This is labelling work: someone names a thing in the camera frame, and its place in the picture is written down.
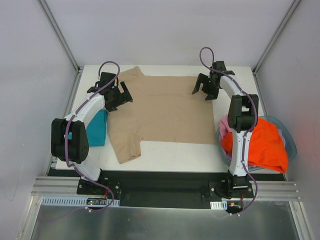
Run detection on beige t shirt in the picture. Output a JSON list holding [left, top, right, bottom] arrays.
[[107, 66, 216, 164]]

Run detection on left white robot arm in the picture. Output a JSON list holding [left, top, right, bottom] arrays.
[[50, 72, 133, 195]]

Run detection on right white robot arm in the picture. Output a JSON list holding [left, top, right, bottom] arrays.
[[192, 61, 259, 177]]

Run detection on folded teal t shirt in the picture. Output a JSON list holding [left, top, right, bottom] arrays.
[[67, 109, 108, 147]]

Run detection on pink t shirt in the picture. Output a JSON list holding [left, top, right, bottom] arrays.
[[219, 115, 233, 163]]

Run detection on lavender t shirt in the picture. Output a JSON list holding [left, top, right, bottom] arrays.
[[226, 127, 291, 171]]

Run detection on translucent blue laundry basket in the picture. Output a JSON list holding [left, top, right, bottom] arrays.
[[216, 115, 297, 172]]

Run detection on orange t shirt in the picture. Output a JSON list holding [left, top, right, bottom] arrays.
[[219, 115, 289, 174]]

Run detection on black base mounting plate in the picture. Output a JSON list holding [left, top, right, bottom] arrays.
[[76, 170, 254, 209]]

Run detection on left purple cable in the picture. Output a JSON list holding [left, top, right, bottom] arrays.
[[42, 61, 121, 221]]

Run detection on left aluminium frame post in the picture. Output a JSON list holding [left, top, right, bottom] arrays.
[[37, 0, 84, 74]]

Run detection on aluminium frame post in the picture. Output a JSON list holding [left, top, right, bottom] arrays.
[[37, 0, 84, 74], [251, 0, 303, 75]]

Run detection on aluminium front rail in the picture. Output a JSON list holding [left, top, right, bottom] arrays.
[[31, 176, 303, 202]]

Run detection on right aluminium frame post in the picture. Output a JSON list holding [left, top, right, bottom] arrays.
[[251, 0, 303, 75]]

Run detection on left white cable duct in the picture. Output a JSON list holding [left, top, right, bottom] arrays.
[[42, 196, 120, 208]]

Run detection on white cable duct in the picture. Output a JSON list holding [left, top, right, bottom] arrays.
[[42, 196, 120, 208], [210, 200, 228, 211]]

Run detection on right white cable duct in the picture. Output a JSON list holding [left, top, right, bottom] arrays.
[[210, 200, 228, 211]]

